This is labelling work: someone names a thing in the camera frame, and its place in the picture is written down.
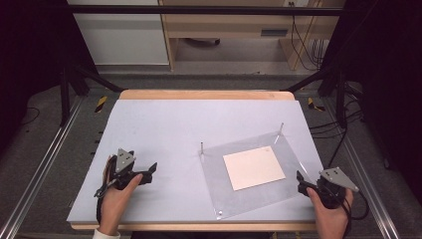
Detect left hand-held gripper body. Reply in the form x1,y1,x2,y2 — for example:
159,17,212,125
107,147,149,191

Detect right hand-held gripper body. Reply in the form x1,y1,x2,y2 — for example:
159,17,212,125
316,166,360,210

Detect picture card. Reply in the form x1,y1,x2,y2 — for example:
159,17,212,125
222,145,288,192

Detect clear acrylic photo frame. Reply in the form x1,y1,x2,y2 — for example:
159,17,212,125
197,121,314,221

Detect person's right hand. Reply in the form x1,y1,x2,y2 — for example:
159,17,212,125
306,186,354,239

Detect person's left hand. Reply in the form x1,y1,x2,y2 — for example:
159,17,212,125
99,173,144,234

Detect grey table board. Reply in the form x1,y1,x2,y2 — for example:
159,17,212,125
66,99,324,224

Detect yellow black tape piece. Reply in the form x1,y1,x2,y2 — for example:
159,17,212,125
95,96,108,114
307,97,326,113

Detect black metal stand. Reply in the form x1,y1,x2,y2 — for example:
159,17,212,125
59,62,125,127
284,65,350,129

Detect wooden table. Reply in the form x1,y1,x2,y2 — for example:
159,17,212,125
70,89,317,233

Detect white cabinet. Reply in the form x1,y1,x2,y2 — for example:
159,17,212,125
67,0,170,66

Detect dark curtain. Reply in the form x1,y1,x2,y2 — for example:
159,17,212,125
319,0,422,207
0,0,99,157

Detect light wooden desk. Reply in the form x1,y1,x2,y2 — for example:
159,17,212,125
158,0,346,72

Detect aluminium floor rail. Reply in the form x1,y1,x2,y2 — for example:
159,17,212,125
322,97,401,239
0,96,85,239

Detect right hand-held gripper black cable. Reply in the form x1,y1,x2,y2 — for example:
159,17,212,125
340,189,370,239

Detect thin black floor cable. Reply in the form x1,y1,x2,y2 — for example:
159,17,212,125
21,106,41,126

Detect black cables at desk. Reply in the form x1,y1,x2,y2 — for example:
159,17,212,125
290,1,324,72

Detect black horizontal frame bar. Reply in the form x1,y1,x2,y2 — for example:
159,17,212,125
65,4,344,17

